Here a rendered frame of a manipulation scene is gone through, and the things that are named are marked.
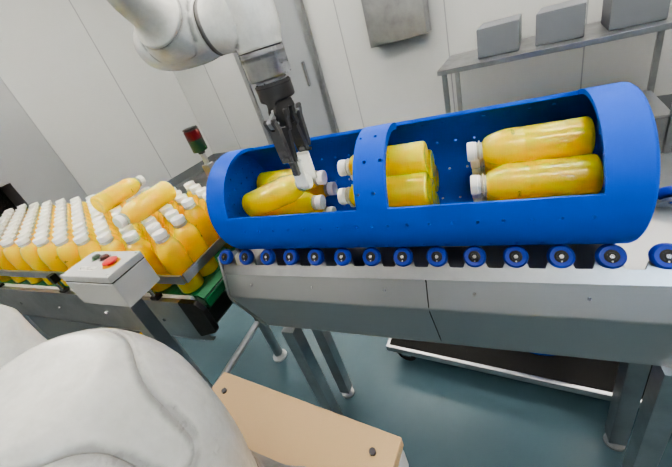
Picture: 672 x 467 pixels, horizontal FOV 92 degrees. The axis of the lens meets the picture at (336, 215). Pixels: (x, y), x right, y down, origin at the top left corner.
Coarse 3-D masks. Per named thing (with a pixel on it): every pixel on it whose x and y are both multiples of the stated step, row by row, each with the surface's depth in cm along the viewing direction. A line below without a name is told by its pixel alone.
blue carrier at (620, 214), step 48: (576, 96) 61; (624, 96) 50; (336, 144) 87; (384, 144) 65; (432, 144) 81; (624, 144) 48; (240, 192) 93; (384, 192) 63; (624, 192) 49; (240, 240) 85; (288, 240) 79; (336, 240) 74; (384, 240) 70; (432, 240) 66; (480, 240) 63; (528, 240) 60; (576, 240) 57; (624, 240) 55
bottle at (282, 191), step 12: (276, 180) 79; (288, 180) 77; (252, 192) 84; (264, 192) 80; (276, 192) 78; (288, 192) 77; (300, 192) 78; (252, 204) 83; (264, 204) 81; (276, 204) 81; (252, 216) 86
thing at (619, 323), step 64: (256, 256) 99; (384, 256) 82; (448, 256) 75; (576, 256) 65; (640, 256) 61; (320, 320) 99; (384, 320) 87; (448, 320) 78; (512, 320) 70; (576, 320) 64; (640, 320) 59
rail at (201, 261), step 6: (216, 240) 103; (222, 240) 105; (210, 246) 101; (216, 246) 103; (222, 246) 105; (204, 252) 99; (210, 252) 100; (216, 252) 102; (198, 258) 97; (204, 258) 98; (210, 258) 100; (192, 264) 94; (198, 264) 96; (204, 264) 98; (186, 270) 93; (192, 270) 94; (198, 270) 96; (186, 276) 92; (192, 276) 94; (186, 282) 93
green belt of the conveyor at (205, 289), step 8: (224, 248) 114; (232, 248) 113; (216, 256) 111; (216, 272) 103; (208, 280) 100; (216, 280) 100; (168, 288) 102; (176, 288) 101; (200, 288) 97; (208, 288) 97; (216, 288) 98; (224, 288) 102; (200, 296) 95; (208, 296) 96; (216, 296) 98; (208, 304) 95
